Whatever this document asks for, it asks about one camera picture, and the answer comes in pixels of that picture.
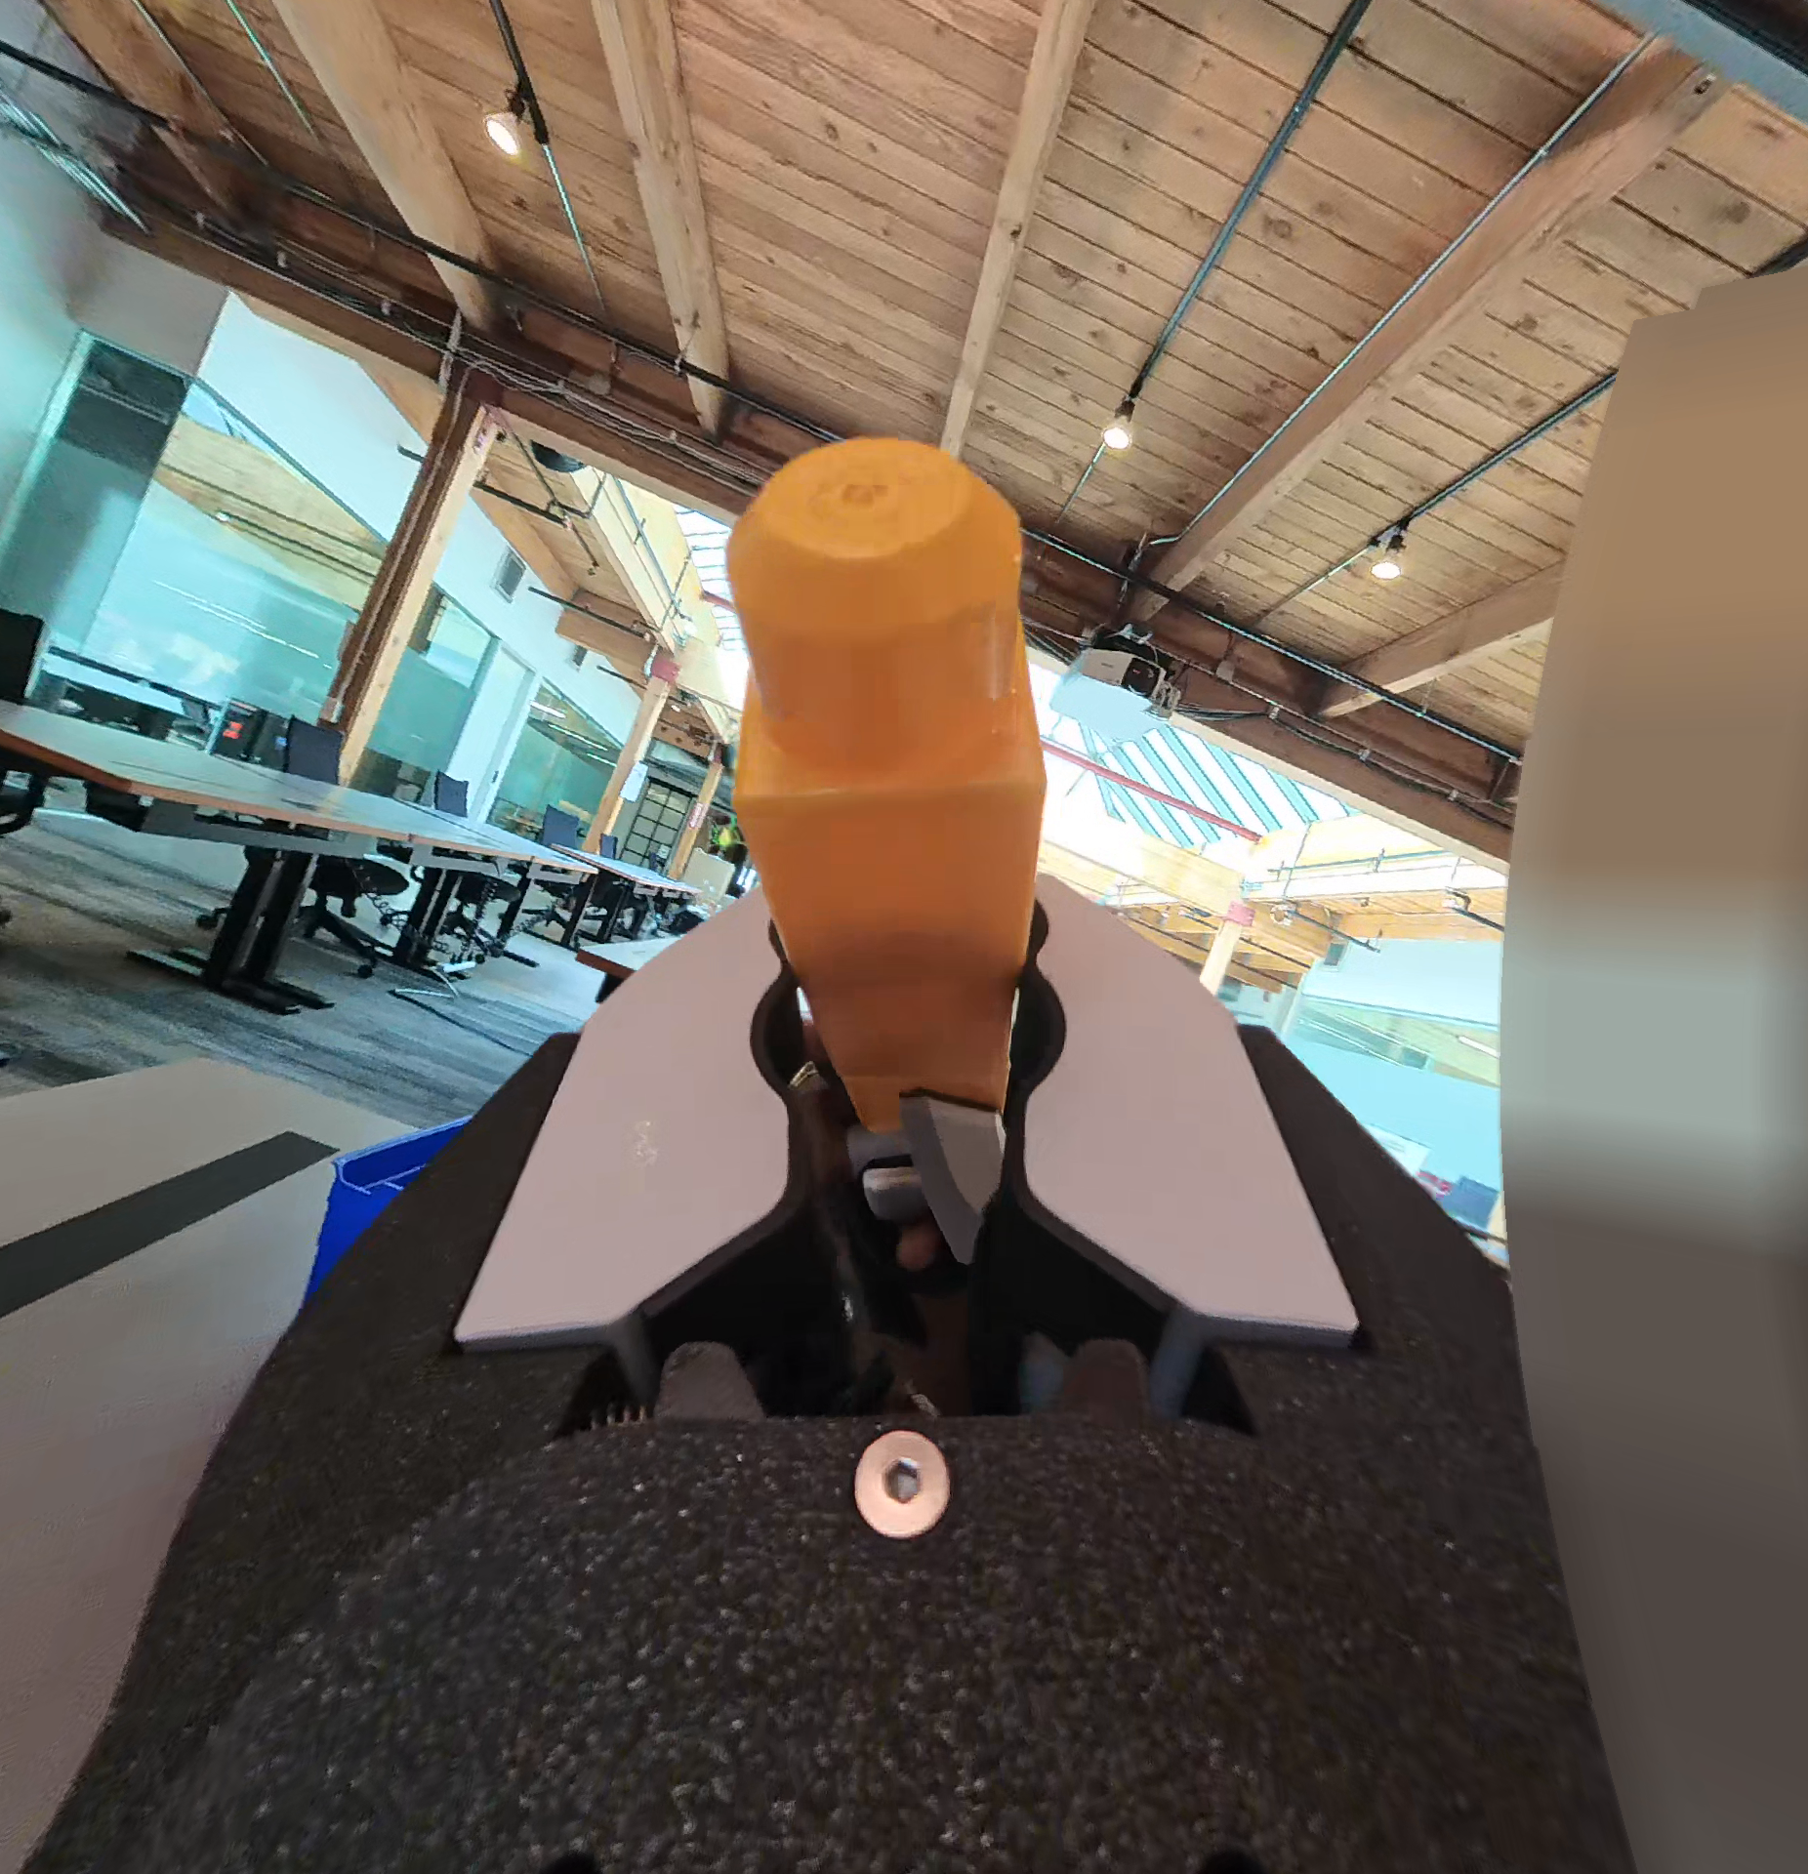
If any white ceiling projector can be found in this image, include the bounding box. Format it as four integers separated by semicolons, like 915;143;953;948
1050;626;1183;741

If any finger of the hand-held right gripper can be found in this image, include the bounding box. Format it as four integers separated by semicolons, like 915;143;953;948
845;1091;1011;1269

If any blue plastic bin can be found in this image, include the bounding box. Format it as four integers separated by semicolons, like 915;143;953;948
304;1116;474;1307

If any grey office desk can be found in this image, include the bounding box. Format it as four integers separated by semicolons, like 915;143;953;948
575;936;686;999
0;689;422;1016
309;797;601;969

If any black office chair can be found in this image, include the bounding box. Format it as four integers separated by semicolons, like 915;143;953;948
304;855;409;974

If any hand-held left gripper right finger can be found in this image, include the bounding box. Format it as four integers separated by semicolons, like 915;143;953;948
974;875;1363;1417

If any orange mega block tower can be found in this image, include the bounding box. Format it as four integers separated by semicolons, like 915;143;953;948
726;437;1047;1135

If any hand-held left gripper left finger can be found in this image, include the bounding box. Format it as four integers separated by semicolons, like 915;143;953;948
451;881;849;1417

